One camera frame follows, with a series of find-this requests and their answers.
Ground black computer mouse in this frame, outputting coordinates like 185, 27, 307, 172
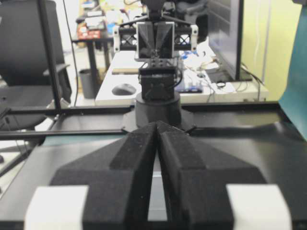
112, 83, 136, 96

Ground white desk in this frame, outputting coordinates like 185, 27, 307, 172
95, 42, 269, 107

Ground black side table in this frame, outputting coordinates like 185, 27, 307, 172
71, 35, 113, 75

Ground black metal frame post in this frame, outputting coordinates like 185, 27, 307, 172
36, 0, 61, 112

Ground black office chair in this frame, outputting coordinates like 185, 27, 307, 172
0, 0, 72, 131

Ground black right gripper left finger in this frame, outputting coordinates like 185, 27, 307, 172
24, 123, 157, 230

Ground teal backdrop sheet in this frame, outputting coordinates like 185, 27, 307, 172
279, 0, 307, 138

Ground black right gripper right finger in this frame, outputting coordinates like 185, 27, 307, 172
157, 121, 293, 230

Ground grey waste bin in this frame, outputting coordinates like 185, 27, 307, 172
79, 69, 98, 99

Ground red box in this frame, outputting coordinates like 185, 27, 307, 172
77, 26, 101, 40

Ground black computer monitor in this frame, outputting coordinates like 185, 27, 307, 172
207, 0, 252, 81

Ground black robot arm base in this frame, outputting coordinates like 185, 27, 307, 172
113, 0, 199, 132

